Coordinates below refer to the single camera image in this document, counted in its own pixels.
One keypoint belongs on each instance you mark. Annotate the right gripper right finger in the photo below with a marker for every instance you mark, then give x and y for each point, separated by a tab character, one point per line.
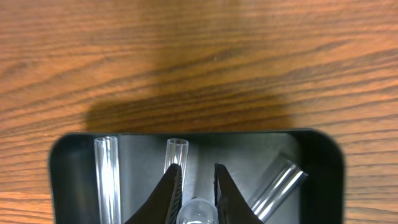
228	202

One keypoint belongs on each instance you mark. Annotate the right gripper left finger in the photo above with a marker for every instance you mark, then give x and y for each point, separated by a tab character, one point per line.
164	199

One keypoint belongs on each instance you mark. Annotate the clear test tube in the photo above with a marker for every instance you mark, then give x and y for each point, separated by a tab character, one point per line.
276	189
107	180
177	152

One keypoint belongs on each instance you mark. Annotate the black tray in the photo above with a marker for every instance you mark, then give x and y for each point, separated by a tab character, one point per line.
321	177

